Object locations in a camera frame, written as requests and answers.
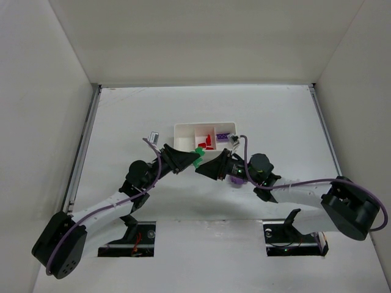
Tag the green leafy lego piece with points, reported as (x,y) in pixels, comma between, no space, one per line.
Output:
(201,153)

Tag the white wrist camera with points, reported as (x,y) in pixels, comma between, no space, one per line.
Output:
(233,139)
(153,137)

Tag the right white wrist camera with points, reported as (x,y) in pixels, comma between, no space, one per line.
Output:
(233,139)

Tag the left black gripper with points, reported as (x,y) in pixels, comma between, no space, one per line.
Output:
(170,159)

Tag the left aluminium table rail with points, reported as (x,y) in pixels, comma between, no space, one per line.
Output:
(69,198)

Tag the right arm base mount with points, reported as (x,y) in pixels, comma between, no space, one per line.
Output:
(283,239)

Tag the right aluminium table rail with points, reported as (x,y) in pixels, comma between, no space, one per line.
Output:
(312,90)

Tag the white three-compartment container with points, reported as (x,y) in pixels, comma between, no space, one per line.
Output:
(187,136)

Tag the red zigzag lego piece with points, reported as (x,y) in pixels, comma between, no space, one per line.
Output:
(208,140)

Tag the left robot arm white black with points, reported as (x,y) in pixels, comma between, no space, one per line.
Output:
(61,244)

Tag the purple printed lego brick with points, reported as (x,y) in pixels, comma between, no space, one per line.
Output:
(222,137)

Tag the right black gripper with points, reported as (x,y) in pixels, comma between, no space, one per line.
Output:
(225,165)

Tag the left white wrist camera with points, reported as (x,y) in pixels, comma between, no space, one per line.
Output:
(153,137)

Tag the purple round flower lego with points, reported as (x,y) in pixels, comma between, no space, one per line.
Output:
(237,181)

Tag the aluminium table rail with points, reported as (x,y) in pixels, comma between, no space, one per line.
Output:
(312,90)
(69,198)

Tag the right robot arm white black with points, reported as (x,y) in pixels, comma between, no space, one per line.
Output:
(335,206)

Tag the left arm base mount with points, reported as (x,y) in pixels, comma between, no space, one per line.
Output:
(138,241)

